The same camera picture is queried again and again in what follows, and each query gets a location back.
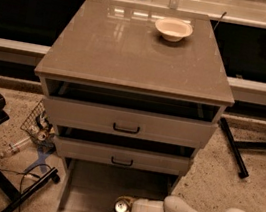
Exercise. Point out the grey drawer cabinet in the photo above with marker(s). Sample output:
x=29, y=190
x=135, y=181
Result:
x=112, y=54

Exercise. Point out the black table leg frame right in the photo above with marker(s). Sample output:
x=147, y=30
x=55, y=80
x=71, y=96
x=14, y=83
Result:
x=236, y=146

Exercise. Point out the pepsi soda can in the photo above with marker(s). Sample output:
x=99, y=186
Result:
x=121, y=206

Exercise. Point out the wire mesh basket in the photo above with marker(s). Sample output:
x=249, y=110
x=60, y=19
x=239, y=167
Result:
x=38, y=127

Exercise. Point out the clear plastic bottle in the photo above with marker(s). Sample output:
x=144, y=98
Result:
x=15, y=148

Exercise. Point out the top grey drawer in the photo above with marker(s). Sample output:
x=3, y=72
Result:
x=126, y=122

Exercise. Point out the white paper bowl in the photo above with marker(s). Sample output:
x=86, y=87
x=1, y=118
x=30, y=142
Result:
x=173, y=29

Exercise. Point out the bottom open grey drawer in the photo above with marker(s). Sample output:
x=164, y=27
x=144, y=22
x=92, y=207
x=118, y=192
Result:
x=94, y=187

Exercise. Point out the middle grey drawer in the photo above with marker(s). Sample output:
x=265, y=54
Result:
x=122, y=156

